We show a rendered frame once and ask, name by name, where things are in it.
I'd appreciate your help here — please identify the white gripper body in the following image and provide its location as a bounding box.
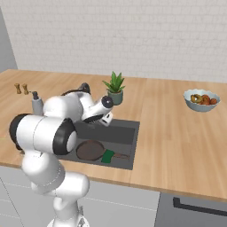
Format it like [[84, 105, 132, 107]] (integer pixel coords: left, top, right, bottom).
[[99, 112, 115, 128]]

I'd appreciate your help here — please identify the dark grey sink basin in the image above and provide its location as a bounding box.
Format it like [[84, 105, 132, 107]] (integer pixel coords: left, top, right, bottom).
[[58, 118, 141, 171]]

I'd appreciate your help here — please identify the brown frying pan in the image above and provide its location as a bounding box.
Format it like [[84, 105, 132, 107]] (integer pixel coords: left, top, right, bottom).
[[75, 139, 131, 162]]

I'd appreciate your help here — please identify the green sponge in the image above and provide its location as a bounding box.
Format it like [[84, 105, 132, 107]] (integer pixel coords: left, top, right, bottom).
[[100, 149, 115, 165]]

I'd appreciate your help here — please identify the green plant in grey pot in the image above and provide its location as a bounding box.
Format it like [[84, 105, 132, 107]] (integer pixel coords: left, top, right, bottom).
[[102, 71, 127, 106]]

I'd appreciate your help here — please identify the black curved tap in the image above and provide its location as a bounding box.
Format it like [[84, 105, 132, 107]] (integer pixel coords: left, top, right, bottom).
[[61, 82, 91, 98]]

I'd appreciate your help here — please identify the grey soap dispenser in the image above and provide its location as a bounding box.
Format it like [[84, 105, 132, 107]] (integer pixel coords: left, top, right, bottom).
[[31, 90, 45, 116]]

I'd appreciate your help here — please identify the grey drawer front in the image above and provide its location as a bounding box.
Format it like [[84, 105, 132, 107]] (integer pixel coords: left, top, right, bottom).
[[0, 165, 161, 212]]

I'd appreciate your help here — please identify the brown wooden shaker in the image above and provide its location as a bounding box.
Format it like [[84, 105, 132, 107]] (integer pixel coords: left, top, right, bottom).
[[13, 82, 22, 95], [21, 83, 30, 96]]

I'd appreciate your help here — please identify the yellow green fruit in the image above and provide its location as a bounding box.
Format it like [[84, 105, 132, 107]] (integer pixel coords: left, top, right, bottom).
[[190, 93, 203, 105]]

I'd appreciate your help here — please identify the pale blue bowl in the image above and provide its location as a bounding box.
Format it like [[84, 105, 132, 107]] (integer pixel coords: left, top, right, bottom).
[[183, 89, 222, 114]]

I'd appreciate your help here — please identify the grey cupboard door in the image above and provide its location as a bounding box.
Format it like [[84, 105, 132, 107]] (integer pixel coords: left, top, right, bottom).
[[0, 182, 158, 227]]

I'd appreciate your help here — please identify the orange round fruit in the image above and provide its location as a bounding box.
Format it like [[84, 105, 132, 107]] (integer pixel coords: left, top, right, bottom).
[[200, 94, 211, 106]]

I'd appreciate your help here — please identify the grey tall cabinet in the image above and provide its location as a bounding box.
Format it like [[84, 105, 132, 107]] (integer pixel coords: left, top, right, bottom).
[[0, 8, 18, 74]]

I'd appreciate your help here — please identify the grey dishwasher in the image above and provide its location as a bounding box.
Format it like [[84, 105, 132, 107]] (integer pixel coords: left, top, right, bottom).
[[153, 191, 227, 227]]

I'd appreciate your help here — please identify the black dishwasher handle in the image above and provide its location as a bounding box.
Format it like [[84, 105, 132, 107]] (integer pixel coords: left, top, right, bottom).
[[172, 196, 227, 217]]

